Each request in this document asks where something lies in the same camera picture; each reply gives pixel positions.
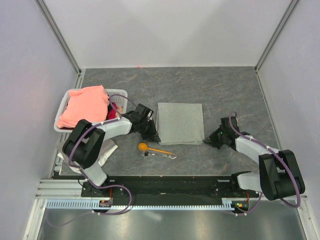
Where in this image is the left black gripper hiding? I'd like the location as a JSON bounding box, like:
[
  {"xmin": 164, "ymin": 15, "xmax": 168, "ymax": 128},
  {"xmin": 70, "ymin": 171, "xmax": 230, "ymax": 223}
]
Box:
[{"xmin": 138, "ymin": 118, "xmax": 161, "ymax": 144}]

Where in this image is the grey cloth napkin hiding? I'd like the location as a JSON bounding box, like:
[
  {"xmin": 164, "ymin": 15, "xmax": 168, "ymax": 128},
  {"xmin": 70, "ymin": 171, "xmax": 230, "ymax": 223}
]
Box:
[{"xmin": 156, "ymin": 102, "xmax": 205, "ymax": 145}]

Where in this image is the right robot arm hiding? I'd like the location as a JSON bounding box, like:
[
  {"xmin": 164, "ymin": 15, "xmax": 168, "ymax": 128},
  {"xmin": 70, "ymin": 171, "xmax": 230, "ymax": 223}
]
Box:
[{"xmin": 203, "ymin": 115, "xmax": 306, "ymax": 201}]

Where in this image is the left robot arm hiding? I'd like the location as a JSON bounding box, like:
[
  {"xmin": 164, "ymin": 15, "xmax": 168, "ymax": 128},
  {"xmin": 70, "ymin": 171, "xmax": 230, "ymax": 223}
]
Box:
[{"xmin": 62, "ymin": 104, "xmax": 161, "ymax": 197}]

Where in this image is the orange plastic spoon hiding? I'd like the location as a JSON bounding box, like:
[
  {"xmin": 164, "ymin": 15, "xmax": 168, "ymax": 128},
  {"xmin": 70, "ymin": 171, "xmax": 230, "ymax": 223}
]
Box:
[{"xmin": 138, "ymin": 142, "xmax": 173, "ymax": 155}]

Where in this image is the beige patterned cloth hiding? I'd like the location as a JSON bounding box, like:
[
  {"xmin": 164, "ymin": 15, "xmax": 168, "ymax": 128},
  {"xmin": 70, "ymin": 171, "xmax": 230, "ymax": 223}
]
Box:
[{"xmin": 117, "ymin": 106, "xmax": 123, "ymax": 114}]

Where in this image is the dark red cloth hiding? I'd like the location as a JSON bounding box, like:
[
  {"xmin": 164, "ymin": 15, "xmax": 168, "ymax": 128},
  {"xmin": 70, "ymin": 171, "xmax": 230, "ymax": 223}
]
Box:
[{"xmin": 106, "ymin": 102, "xmax": 119, "ymax": 120}]

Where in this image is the grey and white cloth pile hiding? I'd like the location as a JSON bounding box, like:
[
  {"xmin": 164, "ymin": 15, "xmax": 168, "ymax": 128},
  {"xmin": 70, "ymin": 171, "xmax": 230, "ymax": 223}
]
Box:
[{"xmin": 57, "ymin": 139, "xmax": 118, "ymax": 167}]

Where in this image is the white plastic basket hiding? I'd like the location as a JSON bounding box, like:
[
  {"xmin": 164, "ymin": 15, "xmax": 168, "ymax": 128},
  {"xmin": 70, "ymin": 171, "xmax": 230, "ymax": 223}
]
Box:
[{"xmin": 53, "ymin": 88, "xmax": 128, "ymax": 133}]

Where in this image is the salmon pink folded cloth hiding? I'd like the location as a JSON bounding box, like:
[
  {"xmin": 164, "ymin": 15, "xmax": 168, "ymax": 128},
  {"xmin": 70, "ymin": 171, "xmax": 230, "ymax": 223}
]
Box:
[{"xmin": 56, "ymin": 85, "xmax": 110, "ymax": 129}]

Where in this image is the clear-handled metal fork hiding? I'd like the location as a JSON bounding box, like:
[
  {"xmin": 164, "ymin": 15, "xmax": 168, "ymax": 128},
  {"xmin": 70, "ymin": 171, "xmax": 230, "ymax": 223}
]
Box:
[{"xmin": 139, "ymin": 150, "xmax": 177, "ymax": 160}]

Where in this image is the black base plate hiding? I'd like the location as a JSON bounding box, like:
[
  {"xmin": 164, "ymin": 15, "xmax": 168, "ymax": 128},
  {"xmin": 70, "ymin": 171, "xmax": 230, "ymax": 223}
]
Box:
[{"xmin": 81, "ymin": 175, "xmax": 259, "ymax": 198}]

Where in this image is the blue-grey cable duct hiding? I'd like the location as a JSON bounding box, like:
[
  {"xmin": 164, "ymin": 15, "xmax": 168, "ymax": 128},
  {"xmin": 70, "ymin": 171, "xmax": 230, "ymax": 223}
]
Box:
[{"xmin": 46, "ymin": 198, "xmax": 248, "ymax": 211}]

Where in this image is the right aluminium frame post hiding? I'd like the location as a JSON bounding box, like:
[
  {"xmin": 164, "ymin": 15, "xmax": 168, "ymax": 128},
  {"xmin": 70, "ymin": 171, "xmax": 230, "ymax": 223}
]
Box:
[{"xmin": 254, "ymin": 0, "xmax": 300, "ymax": 73}]

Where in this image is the aluminium frame post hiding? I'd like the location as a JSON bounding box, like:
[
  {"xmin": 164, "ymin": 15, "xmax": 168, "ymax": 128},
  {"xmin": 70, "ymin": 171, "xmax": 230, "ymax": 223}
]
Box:
[
  {"xmin": 254, "ymin": 0, "xmax": 300, "ymax": 73},
  {"xmin": 35, "ymin": 0, "xmax": 82, "ymax": 76}
]

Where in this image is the left aluminium frame post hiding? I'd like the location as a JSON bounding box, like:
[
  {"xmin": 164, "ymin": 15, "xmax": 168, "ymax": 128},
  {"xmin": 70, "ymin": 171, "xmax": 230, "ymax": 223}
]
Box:
[{"xmin": 35, "ymin": 0, "xmax": 82, "ymax": 76}]

